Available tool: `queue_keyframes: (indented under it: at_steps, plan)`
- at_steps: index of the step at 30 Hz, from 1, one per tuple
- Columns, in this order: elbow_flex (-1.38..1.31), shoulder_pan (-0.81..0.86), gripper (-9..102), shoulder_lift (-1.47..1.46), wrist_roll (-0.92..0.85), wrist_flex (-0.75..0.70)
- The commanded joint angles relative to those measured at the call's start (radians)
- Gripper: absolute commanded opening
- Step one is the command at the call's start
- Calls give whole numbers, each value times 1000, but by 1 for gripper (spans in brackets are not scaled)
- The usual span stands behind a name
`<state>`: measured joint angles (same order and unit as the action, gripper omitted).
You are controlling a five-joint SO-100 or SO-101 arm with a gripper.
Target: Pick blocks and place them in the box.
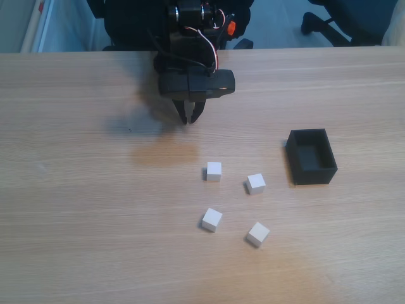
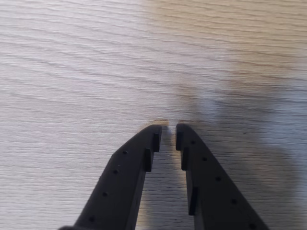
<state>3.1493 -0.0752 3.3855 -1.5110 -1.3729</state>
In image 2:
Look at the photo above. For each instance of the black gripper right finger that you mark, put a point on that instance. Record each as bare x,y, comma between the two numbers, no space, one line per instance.
216,196

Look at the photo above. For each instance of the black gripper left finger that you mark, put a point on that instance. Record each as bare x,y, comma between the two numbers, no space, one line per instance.
120,187

